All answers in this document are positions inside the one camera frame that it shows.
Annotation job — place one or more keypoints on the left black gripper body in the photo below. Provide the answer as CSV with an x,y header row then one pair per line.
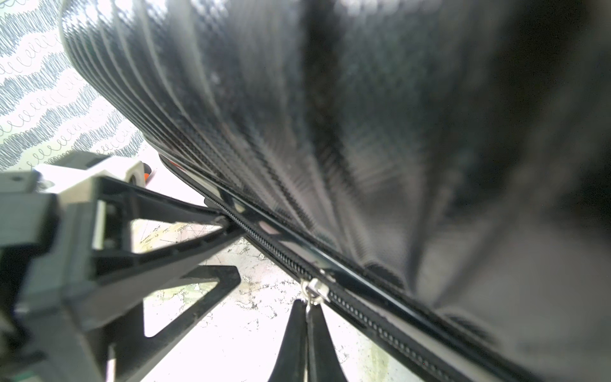
x,y
47,244

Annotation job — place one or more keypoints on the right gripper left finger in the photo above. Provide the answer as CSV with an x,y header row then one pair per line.
x,y
290,364

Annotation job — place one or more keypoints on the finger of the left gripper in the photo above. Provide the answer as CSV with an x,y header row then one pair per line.
x,y
131,309
120,203

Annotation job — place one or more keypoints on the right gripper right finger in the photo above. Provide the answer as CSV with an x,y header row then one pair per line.
x,y
322,361

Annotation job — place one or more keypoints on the black ribbed hard-shell suitcase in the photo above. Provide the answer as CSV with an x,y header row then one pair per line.
x,y
442,167

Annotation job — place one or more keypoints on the orange-handled utility knife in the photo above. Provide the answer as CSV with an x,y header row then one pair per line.
x,y
147,172

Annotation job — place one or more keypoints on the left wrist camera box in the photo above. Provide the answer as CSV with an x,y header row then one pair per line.
x,y
71,177

